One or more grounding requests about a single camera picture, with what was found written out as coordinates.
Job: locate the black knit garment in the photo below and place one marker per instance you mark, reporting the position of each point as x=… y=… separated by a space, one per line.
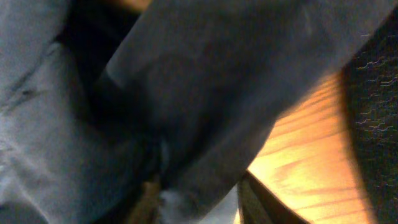
x=370 y=86

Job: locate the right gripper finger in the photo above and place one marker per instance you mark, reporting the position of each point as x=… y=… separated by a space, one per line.
x=258 y=205

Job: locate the navy blue shorts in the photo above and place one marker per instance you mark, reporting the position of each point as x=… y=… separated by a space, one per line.
x=111 y=118

